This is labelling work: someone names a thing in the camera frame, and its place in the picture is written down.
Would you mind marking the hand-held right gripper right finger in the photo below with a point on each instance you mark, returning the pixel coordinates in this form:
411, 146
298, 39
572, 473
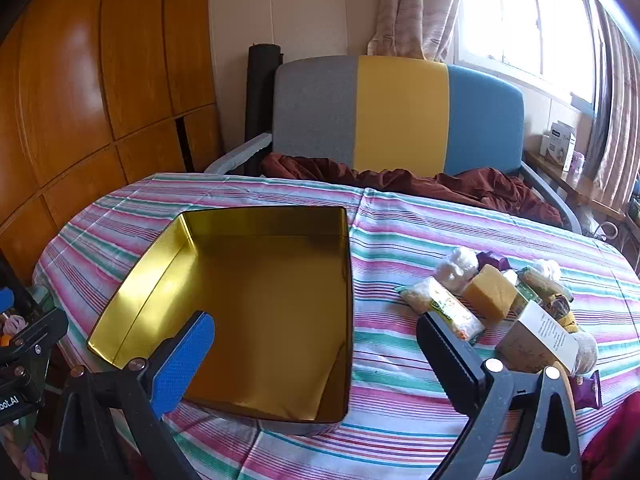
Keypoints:
447, 360

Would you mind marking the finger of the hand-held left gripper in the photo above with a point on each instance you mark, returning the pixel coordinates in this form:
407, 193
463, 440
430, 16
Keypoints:
5, 300
45, 327

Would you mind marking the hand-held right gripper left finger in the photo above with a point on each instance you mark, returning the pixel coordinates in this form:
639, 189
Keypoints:
185, 360

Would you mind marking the green cracker packet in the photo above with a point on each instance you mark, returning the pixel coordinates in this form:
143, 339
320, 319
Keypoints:
440, 305

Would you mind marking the yellow sponge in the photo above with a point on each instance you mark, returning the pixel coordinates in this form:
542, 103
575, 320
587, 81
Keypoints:
487, 292

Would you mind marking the gold metal tin box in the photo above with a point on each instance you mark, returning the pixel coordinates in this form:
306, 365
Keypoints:
250, 310

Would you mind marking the white carton box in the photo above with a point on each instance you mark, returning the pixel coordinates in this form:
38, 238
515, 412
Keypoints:
535, 340

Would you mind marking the purple snack packet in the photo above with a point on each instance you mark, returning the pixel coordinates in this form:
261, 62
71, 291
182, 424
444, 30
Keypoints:
492, 260
585, 390

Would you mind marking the tan sponge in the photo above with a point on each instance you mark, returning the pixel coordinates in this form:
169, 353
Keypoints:
586, 352

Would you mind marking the pink cloth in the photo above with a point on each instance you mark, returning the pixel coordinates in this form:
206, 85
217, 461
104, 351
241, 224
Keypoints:
15, 325

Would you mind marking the green glass table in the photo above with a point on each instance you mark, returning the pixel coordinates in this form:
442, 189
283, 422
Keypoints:
45, 300

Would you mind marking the green snack packet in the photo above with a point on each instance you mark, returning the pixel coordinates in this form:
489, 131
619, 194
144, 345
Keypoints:
537, 287

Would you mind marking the yellow brown wrapped snack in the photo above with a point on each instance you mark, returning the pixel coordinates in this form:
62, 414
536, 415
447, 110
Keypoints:
565, 315

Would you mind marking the striped tablecloth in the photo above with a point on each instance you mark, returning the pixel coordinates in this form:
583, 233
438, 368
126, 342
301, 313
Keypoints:
400, 240

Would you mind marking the maroon cloth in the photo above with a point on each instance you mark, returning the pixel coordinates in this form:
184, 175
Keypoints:
450, 185

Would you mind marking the pink bed blanket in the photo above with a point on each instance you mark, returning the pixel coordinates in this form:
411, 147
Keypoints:
612, 440

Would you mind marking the wooden side table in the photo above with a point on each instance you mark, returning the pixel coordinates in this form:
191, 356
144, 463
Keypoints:
565, 180

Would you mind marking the wooden wardrobe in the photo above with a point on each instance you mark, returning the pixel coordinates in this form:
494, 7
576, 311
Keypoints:
100, 85

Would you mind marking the purple jar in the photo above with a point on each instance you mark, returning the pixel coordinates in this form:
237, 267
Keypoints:
578, 162

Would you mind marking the white printed carton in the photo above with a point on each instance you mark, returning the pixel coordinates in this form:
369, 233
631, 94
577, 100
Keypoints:
557, 145

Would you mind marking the grey yellow blue sofa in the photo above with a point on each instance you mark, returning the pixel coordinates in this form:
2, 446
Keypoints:
395, 110

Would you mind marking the black rolled mat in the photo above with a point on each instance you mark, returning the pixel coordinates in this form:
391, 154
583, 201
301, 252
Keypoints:
260, 95

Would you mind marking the striped beige curtain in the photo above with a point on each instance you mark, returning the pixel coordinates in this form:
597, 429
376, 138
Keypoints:
617, 135

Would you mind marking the window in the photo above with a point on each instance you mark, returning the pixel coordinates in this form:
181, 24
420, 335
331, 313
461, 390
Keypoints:
520, 15

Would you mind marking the patterned beige curtain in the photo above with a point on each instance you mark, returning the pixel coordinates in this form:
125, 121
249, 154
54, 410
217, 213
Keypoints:
415, 5

